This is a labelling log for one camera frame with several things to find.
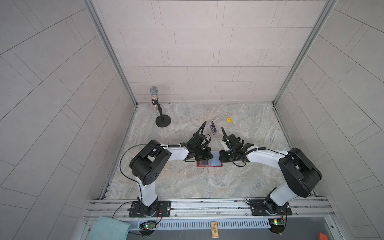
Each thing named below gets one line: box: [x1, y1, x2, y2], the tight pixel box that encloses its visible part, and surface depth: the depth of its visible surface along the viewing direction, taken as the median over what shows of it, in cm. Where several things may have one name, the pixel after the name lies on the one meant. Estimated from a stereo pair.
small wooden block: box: [211, 221, 219, 239], surface depth 67 cm
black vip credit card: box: [199, 159, 209, 165], surface depth 87 cm
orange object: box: [317, 232, 328, 240], surface depth 65 cm
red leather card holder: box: [196, 150, 223, 168], surface depth 87 cm
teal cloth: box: [86, 216, 132, 240], surface depth 65 cm
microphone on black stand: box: [149, 86, 172, 128], surface depth 99 cm
